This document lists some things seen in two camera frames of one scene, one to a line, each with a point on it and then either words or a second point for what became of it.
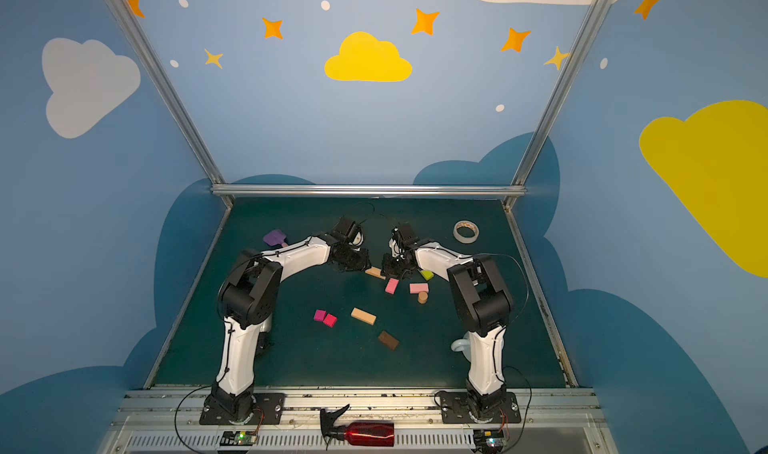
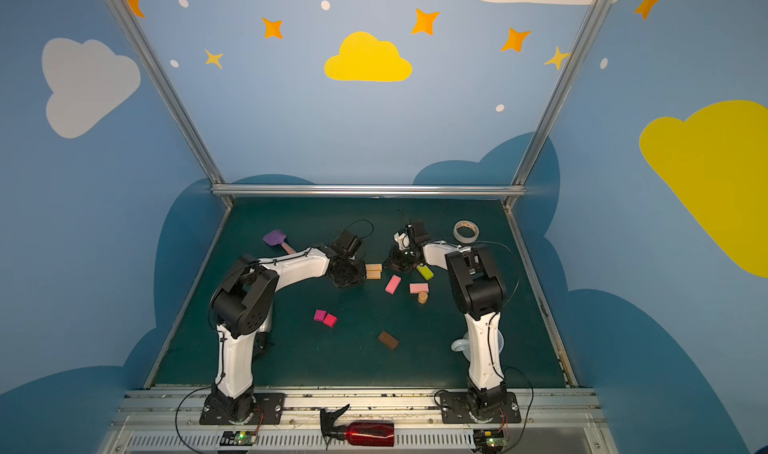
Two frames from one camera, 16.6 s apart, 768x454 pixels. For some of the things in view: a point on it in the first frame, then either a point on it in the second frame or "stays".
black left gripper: (352, 258) → (349, 272)
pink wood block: (391, 285) stays
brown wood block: (388, 340) stays
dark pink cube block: (330, 320) stays
